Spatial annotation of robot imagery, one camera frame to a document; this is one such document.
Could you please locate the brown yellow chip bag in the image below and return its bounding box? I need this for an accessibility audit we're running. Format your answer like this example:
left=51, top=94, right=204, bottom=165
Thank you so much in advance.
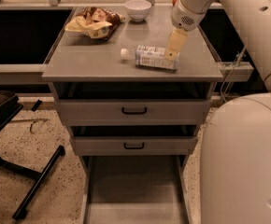
left=64, top=7, right=125, bottom=40

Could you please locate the white ceramic bowl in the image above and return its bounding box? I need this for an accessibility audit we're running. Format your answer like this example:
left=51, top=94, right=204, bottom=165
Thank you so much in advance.
left=124, top=0, right=151, bottom=21

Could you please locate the blue plastic bottle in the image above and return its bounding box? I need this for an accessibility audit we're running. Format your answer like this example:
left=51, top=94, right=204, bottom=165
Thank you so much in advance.
left=121, top=45, right=178, bottom=70

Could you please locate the top grey drawer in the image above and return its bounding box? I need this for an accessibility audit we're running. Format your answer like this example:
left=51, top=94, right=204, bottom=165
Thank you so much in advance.
left=55, top=99, right=210, bottom=126

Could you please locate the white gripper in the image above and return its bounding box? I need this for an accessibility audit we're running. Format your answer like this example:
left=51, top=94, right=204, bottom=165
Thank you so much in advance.
left=164, top=0, right=207, bottom=61

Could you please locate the bottom grey drawer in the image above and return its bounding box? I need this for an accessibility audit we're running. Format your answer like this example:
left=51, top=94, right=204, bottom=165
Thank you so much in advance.
left=79, top=156, right=193, bottom=224

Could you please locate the grey drawer cabinet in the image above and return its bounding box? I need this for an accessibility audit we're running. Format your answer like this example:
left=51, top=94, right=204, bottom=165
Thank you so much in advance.
left=41, top=5, right=224, bottom=224

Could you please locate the grey drawer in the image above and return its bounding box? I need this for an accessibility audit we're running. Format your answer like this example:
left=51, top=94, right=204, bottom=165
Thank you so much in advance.
left=70, top=136, right=197, bottom=156
left=55, top=99, right=210, bottom=126
left=79, top=156, right=193, bottom=224

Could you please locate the middle grey drawer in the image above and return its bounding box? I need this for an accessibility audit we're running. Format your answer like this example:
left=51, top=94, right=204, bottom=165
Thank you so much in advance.
left=70, top=136, right=197, bottom=156

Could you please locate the black chair base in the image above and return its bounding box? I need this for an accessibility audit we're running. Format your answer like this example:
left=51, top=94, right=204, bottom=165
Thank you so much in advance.
left=0, top=91, right=65, bottom=221

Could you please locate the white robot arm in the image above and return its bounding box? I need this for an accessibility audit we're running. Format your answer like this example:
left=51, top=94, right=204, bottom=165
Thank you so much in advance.
left=171, top=0, right=271, bottom=224

